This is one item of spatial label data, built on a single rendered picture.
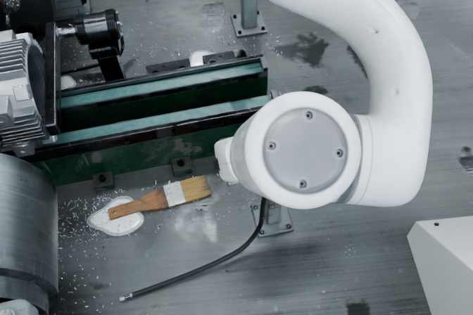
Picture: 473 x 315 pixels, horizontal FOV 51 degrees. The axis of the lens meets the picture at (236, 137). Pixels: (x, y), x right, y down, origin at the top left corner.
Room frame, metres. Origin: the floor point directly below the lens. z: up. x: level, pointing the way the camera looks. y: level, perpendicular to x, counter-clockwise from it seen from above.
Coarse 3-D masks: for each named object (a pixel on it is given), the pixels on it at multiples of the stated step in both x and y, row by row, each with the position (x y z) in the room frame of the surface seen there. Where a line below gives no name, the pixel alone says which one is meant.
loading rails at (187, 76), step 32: (224, 64) 0.71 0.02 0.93; (256, 64) 0.71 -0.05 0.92; (64, 96) 0.65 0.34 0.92; (96, 96) 0.65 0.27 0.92; (128, 96) 0.64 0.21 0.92; (160, 96) 0.65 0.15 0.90; (192, 96) 0.66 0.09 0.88; (224, 96) 0.67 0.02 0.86; (256, 96) 0.69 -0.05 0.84; (64, 128) 0.62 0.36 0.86; (96, 128) 0.57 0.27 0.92; (128, 128) 0.56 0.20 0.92; (160, 128) 0.55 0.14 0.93; (192, 128) 0.56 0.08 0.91; (224, 128) 0.57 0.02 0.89; (32, 160) 0.51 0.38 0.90; (64, 160) 0.52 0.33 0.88; (96, 160) 0.53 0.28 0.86; (128, 160) 0.54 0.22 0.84; (160, 160) 0.55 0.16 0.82
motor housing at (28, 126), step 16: (0, 48) 0.60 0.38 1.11; (16, 48) 0.60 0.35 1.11; (32, 48) 0.65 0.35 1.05; (0, 64) 0.57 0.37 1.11; (16, 64) 0.56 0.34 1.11; (32, 64) 0.66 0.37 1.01; (0, 80) 0.55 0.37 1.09; (16, 80) 0.55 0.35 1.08; (32, 80) 0.65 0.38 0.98; (32, 96) 0.53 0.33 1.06; (16, 112) 0.51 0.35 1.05; (32, 112) 0.51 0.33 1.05; (0, 128) 0.49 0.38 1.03; (16, 128) 0.50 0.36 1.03; (32, 128) 0.50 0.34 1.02
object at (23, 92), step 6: (18, 36) 0.65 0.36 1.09; (24, 36) 0.65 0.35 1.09; (30, 36) 0.65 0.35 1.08; (30, 42) 0.64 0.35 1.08; (24, 84) 0.53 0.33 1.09; (18, 90) 0.52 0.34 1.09; (24, 90) 0.52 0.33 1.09; (30, 90) 0.54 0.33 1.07; (18, 96) 0.52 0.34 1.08; (24, 96) 0.52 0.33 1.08; (30, 96) 0.52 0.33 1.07; (54, 138) 0.52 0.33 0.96
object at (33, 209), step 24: (0, 168) 0.35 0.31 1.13; (24, 168) 0.37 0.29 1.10; (0, 192) 0.32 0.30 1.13; (24, 192) 0.33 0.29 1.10; (48, 192) 0.35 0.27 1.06; (0, 216) 0.28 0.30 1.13; (24, 216) 0.29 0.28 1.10; (48, 216) 0.32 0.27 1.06; (0, 240) 0.25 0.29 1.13; (24, 240) 0.26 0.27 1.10; (48, 240) 0.28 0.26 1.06; (0, 264) 0.22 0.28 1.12; (24, 264) 0.23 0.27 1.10; (48, 264) 0.25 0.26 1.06; (0, 288) 0.20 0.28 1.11; (24, 288) 0.21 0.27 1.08; (48, 288) 0.22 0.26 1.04; (48, 312) 0.20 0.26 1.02
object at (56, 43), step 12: (48, 24) 0.74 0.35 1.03; (48, 36) 0.71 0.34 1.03; (48, 48) 0.68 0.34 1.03; (60, 48) 0.70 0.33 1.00; (48, 60) 0.64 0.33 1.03; (60, 60) 0.67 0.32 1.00; (48, 72) 0.61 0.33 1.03; (60, 72) 0.64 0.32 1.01; (48, 84) 0.58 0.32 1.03; (60, 84) 0.61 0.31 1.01; (48, 96) 0.56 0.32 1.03; (60, 96) 0.58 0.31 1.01; (48, 108) 0.53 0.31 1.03; (60, 108) 0.55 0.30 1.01; (48, 120) 0.51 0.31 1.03; (60, 120) 0.52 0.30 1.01; (48, 132) 0.49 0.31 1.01; (60, 132) 0.50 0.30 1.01
